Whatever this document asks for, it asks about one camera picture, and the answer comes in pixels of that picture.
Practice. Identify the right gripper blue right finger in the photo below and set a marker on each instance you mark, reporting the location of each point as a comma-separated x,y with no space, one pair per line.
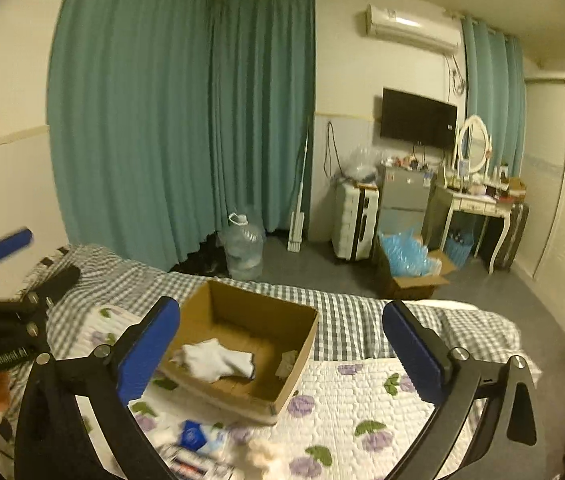
504,444

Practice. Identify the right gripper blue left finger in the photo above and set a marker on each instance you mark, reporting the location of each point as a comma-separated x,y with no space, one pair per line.
52,441

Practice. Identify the floral tissue pack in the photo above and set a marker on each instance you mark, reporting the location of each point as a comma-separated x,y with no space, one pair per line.
189,465

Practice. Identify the blue small tissue pack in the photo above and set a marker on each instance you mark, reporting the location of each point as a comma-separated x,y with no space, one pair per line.
209,440

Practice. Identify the white socks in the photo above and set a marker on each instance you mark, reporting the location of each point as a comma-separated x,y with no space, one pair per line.
209,361

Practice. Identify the cream lace cloth bundle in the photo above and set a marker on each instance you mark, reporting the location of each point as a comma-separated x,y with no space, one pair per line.
262,459

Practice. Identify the grey checked bed sheet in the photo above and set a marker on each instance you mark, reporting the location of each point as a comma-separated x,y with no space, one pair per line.
113,292

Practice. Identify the floor cardboard box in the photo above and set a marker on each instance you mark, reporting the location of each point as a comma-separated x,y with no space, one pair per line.
389,286

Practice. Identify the white floral quilt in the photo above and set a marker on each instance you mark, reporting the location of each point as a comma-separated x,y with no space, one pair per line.
350,419

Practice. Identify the blue plastic bags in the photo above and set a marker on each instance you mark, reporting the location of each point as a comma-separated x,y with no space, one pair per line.
408,257

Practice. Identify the blue storage basket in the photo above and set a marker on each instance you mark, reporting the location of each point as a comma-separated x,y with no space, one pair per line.
458,247

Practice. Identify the white dressing table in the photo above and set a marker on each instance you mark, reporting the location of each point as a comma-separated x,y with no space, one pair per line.
446,207

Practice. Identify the white suitcase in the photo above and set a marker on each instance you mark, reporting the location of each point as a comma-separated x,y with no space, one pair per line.
356,211

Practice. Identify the grey mini fridge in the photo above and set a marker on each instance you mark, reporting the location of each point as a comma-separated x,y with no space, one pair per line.
404,198

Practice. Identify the white louvered wardrobe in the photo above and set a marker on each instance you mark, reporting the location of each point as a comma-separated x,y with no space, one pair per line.
540,259

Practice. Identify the dark striped suitcase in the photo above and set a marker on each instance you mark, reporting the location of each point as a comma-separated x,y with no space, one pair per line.
505,251

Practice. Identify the clear water jug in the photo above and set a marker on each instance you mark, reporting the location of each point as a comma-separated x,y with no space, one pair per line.
243,243

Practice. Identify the open cardboard box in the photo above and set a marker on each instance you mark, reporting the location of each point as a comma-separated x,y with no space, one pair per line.
276,335

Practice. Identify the white mop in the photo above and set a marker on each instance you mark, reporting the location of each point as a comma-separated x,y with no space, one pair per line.
297,217

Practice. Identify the large teal curtain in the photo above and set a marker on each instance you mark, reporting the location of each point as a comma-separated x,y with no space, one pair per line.
166,116

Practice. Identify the clear plastic bag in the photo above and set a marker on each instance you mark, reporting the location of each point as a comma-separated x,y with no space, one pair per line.
361,166

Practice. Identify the oval vanity mirror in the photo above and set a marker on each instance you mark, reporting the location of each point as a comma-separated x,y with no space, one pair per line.
473,147

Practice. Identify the teal window curtain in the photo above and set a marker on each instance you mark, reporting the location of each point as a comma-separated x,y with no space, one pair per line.
496,90

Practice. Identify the white air conditioner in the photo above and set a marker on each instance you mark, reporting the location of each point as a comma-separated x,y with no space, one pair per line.
417,32

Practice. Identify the black wall television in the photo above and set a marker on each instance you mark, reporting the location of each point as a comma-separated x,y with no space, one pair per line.
418,120

